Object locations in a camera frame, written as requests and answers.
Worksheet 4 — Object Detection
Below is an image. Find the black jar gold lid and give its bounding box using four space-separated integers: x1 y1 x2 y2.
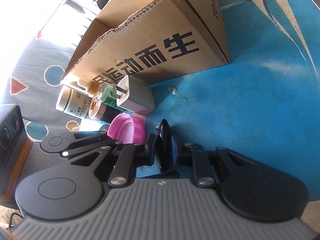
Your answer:
88 93 121 124

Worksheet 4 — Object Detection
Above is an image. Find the black car key fob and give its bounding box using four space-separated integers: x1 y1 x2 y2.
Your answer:
156 119 172 173

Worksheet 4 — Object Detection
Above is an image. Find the black speaker box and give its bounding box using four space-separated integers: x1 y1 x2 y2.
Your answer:
1 104 33 202

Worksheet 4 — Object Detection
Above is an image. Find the white power adapter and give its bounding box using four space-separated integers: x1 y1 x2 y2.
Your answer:
116 75 155 116

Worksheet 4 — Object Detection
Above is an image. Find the brown cardboard box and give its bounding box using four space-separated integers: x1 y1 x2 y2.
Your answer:
62 0 229 85

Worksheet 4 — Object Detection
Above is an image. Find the pink plastic bowl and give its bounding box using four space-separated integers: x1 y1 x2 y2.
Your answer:
107 113 145 144

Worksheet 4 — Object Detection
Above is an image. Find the white supplement bottle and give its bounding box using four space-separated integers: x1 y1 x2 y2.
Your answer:
55 86 92 119

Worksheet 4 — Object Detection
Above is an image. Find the grey patterned bedsheet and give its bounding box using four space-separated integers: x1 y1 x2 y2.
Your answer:
1 38 81 141

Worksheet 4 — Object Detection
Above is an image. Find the green dropper bottle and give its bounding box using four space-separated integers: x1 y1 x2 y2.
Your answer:
76 79 131 113

